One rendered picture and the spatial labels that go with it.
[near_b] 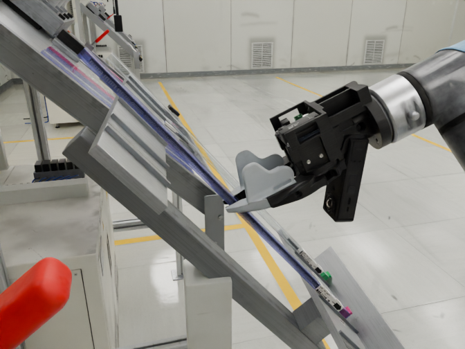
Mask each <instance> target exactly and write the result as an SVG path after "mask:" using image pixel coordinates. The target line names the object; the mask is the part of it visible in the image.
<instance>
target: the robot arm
mask: <svg viewBox="0 0 465 349"><path fill-rule="evenodd" d="M294 109H298V112H299V114H298V115H297V116H294V119H295V121H294V122H292V123H290V121H289V120H288V119H287V118H284V119H282V120H279V117H280V116H283V115H285V114H287V113H289V112H290V111H293V110H294ZM269 120H270V122H271V124H272V126H273V129H274V130H275V137H276V139H277V142H278V144H279V146H280V148H281V149H282V150H284V153H285V155H286V156H284V157H281V156H280V155H279V154H271V155H268V156H266V157H264V158H259V157H258V156H256V155H255V154H253V153H252V152H251V151H249V150H243V151H241V152H239V153H238V154H237V156H236V157H235V163H236V166H237V173H238V177H239V184H240V186H238V187H236V189H234V190H233V191H232V192H231V193H232V194H233V195H234V196H236V198H238V200H239V201H237V202H235V203H233V204H231V205H229V206H227V207H225V209H226V211H227V212H228V213H245V212H251V211H260V210H264V209H267V208H276V207H278V206H283V205H285V204H289V203H292V202H296V201H298V200H300V199H303V198H305V197H307V196H309V195H311V194H312V193H314V192H315V191H317V190H318V189H320V188H322V187H323V186H327V187H326V191H325V199H324V204H323V209H324V211H325V212H326V213H327V214H328V215H329V216H330V217H331V218H332V219H333V221H335V222H353V221H354V216H355V211H356V205H357V201H358V194H359V190H360V186H361V179H362V176H363V169H364V165H365V159H366V155H367V148H368V144H370V145H371V146H372V147H373V148H375V149H377V150H379V149H381V148H382V147H385V146H386V145H389V144H391V143H396V142H397V141H400V140H401V139H403V138H405V137H407V136H409V135H411V134H414V133H415V132H418V131H419V130H421V129H424V128H426V127H428V126H430V125H432V124H434V125H435V127H436V128H437V130H438V132H439V133H440V135H441V137H442V138H443V139H444V141H445V142H446V144H447V146H448V147H449V149H450V151H451V152H452V153H453V155H454V156H455V158H456V159H457V161H458V162H459V164H460V165H461V167H462V169H463V170H464V172H465V40H464V41H461V42H459V43H457V44H454V45H452V46H450V47H446V48H442V49H440V50H438V51H437V52H436V53H435V54H434V55H431V56H430V57H427V58H426V59H424V60H422V61H420V62H418V63H416V64H414V65H412V66H410V67H408V68H406V69H404V70H402V71H401V72H399V73H397V74H395V75H391V76H390V77H388V78H386V79H384V80H382V81H380V82H378V83H376V84H374V85H372V86H370V87H368V86H367V85H365V84H358V83H357V81H354V80H353V81H351V82H350V83H348V84H346V85H344V86H342V87H340V88H338V89H336V90H334V91H332V92H330V93H328V94H326V95H324V96H323V97H321V98H319V99H317V100H314V101H313V102H308V101H307V100H304V101H302V102H300V103H298V104H296V105H294V106H293V107H291V108H289V109H287V110H285V111H283V112H281V113H279V114H277V115H275V116H273V117H271V118H269ZM294 177H295V178H294Z"/></svg>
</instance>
